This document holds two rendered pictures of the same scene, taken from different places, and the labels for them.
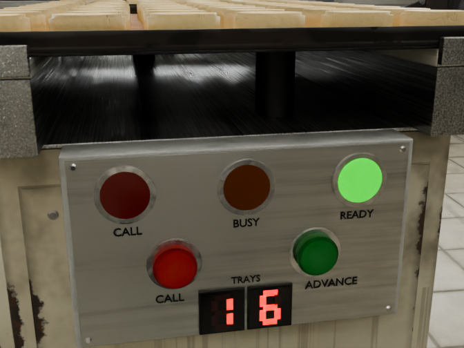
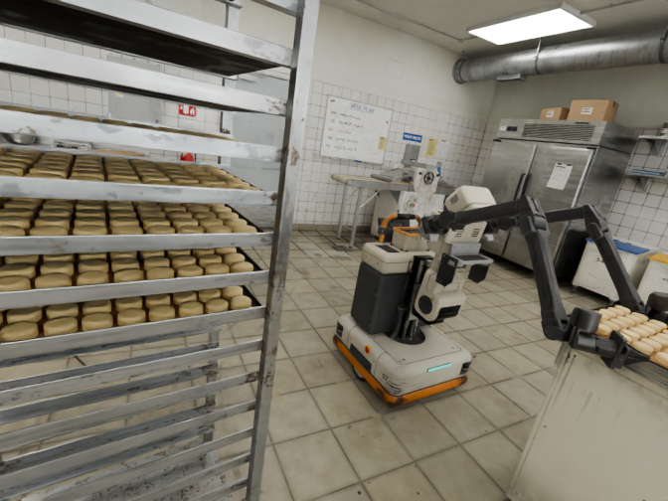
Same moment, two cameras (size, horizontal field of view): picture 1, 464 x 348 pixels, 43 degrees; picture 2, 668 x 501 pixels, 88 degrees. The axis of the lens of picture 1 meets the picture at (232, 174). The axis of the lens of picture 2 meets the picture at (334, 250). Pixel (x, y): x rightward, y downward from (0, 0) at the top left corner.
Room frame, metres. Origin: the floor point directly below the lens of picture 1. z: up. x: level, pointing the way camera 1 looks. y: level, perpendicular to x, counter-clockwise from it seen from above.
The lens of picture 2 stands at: (1.12, -1.40, 1.36)
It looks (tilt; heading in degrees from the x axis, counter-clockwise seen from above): 17 degrees down; 157
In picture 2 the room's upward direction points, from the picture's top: 9 degrees clockwise
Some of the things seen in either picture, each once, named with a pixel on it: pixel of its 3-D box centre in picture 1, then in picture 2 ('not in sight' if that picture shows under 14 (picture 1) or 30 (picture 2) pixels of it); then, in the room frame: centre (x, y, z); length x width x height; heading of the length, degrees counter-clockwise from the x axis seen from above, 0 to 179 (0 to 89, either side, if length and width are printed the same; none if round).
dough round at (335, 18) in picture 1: (356, 25); not in sight; (0.43, -0.09, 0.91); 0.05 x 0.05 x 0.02
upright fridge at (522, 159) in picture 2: not in sight; (538, 200); (-2.48, 3.11, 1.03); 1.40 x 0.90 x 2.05; 7
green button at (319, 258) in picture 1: (315, 252); not in sight; (0.38, -0.06, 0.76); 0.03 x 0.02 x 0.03; 101
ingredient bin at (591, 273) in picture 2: not in sight; (610, 270); (-1.40, 3.37, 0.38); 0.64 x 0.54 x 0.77; 99
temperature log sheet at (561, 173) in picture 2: not in sight; (559, 176); (-2.01, 2.73, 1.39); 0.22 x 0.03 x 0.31; 7
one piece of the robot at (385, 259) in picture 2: not in sight; (404, 282); (-0.59, -0.17, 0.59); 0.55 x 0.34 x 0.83; 100
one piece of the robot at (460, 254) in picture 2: not in sight; (463, 263); (-0.21, -0.10, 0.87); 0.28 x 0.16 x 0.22; 100
